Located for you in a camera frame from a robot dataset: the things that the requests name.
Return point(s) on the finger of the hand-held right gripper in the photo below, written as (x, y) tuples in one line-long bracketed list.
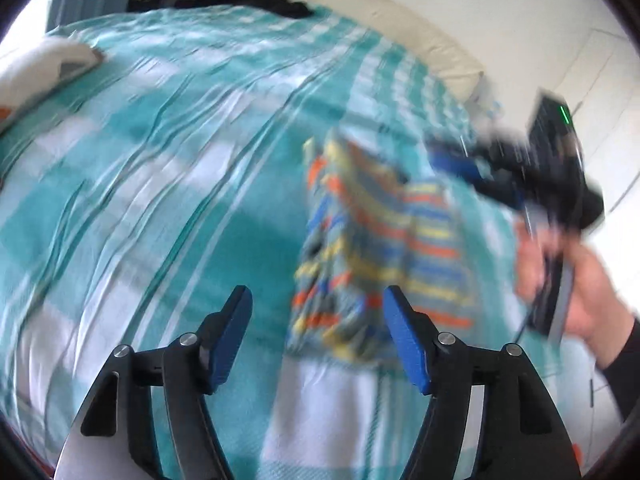
[(460, 167)]

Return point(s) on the person's right forearm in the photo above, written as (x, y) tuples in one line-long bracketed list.
[(622, 365)]

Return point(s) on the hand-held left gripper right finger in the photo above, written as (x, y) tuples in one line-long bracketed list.
[(405, 340)]

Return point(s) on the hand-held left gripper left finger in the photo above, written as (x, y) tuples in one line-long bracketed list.
[(230, 330)]

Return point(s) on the black cloth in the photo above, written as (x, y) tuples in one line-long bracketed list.
[(260, 2)]

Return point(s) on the striped knit sweater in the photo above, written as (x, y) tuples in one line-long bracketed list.
[(380, 240)]

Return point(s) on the person's right hand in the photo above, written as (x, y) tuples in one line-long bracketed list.
[(595, 290)]

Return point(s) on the white wardrobe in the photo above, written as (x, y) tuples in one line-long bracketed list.
[(610, 100)]

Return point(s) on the teal plaid bedspread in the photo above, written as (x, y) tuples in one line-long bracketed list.
[(175, 160)]

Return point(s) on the white printed pillow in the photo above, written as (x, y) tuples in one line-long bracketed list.
[(45, 67)]

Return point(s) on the cream padded headboard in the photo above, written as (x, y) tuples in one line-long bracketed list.
[(380, 15)]

